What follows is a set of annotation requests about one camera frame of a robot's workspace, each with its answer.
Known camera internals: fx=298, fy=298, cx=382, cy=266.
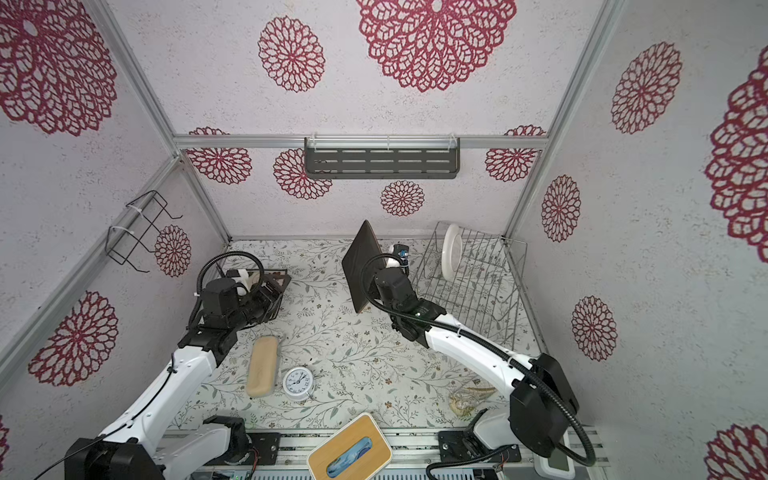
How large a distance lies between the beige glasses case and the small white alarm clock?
0.04 metres

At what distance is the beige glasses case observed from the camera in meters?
0.83

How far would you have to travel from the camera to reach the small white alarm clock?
812mm

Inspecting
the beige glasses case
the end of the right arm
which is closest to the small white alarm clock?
the beige glasses case

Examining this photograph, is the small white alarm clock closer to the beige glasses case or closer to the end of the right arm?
the beige glasses case
